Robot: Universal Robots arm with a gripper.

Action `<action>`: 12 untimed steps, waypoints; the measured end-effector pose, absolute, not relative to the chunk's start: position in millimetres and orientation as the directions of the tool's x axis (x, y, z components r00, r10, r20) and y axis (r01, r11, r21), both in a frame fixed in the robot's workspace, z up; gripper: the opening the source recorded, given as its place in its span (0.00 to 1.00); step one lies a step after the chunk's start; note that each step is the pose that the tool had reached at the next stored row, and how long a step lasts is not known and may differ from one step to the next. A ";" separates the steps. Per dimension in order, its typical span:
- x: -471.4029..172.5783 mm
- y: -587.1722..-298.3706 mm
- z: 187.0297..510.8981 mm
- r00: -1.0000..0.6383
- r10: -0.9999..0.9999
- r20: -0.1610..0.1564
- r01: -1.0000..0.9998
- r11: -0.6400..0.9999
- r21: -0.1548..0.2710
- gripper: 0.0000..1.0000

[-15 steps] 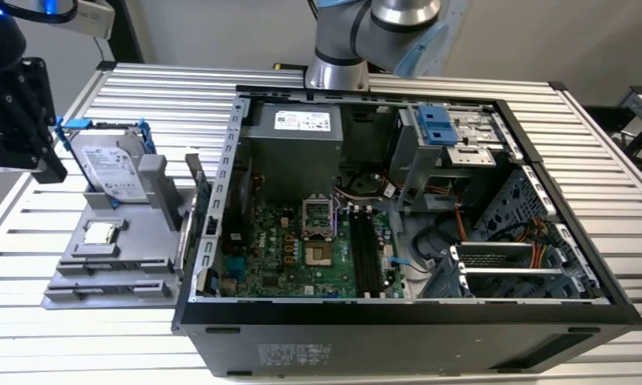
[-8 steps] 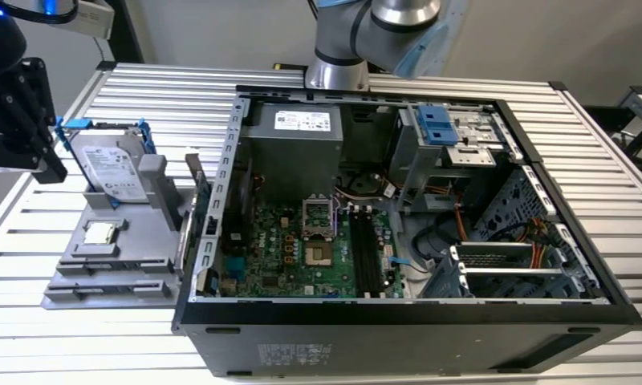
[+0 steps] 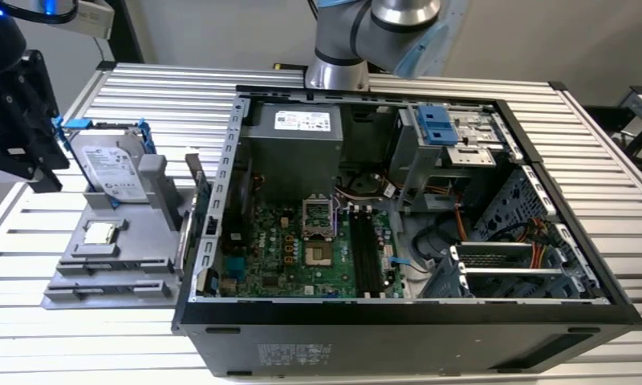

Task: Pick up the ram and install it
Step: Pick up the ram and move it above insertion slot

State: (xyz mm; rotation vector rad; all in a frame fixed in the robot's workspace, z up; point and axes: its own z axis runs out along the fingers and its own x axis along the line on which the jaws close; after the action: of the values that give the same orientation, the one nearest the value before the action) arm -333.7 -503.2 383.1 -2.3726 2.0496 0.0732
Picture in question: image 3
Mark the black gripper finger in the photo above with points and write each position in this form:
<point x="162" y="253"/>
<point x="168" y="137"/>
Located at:
<point x="22" y="120"/>

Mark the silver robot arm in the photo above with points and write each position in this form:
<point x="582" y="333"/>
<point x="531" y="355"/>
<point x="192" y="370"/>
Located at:
<point x="396" y="24"/>

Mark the black RAM slot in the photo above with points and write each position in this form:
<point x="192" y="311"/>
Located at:
<point x="379" y="252"/>
<point x="373" y="252"/>
<point x="357" y="252"/>
<point x="364" y="252"/>

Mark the hard disk in blue carrier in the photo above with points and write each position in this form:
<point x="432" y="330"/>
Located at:
<point x="110" y="168"/>

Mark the silver CPU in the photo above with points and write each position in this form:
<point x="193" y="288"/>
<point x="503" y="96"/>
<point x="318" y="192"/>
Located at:
<point x="101" y="233"/>

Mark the grey parts rack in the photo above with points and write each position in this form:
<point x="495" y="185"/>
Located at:
<point x="139" y="244"/>

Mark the black case fan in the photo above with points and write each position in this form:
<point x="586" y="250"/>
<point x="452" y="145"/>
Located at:
<point x="244" y="192"/>

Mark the black yellow plug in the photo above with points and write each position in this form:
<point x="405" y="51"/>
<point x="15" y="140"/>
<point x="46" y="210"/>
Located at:
<point x="278" y="66"/>

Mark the grey power supply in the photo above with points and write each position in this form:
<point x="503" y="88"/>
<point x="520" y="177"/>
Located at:
<point x="294" y="160"/>

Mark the teal board connector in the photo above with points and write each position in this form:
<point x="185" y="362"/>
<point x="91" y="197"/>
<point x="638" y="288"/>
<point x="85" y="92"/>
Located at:
<point x="236" y="268"/>

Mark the green motherboard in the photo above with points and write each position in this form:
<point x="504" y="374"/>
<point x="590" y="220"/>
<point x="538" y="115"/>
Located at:
<point x="278" y="256"/>

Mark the thin locking lever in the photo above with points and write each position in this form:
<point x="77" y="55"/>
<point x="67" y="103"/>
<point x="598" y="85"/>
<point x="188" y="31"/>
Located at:
<point x="334" y="220"/>

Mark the CPU socket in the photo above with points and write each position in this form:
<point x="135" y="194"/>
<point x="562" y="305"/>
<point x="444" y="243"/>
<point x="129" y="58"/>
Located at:
<point x="318" y="252"/>

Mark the CPU cooler fan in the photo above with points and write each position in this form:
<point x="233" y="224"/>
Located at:
<point x="361" y="185"/>

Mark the silver drive cage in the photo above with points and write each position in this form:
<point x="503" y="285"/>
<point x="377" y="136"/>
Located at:
<point x="412" y="168"/>

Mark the blue drive latch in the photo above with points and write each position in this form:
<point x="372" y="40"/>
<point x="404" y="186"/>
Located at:
<point x="436" y="128"/>

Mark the black PC case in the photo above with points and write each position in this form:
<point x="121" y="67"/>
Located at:
<point x="353" y="345"/>

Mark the silver disk bay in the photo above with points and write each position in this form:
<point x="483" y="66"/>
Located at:
<point x="509" y="272"/>

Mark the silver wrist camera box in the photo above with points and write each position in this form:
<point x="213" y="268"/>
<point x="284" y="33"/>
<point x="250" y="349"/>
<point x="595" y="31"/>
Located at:
<point x="97" y="20"/>

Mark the black post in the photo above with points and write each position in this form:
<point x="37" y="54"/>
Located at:
<point x="126" y="32"/>

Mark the graphics card with metal bracket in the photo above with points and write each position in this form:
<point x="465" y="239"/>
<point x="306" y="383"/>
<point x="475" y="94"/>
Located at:
<point x="202" y="192"/>

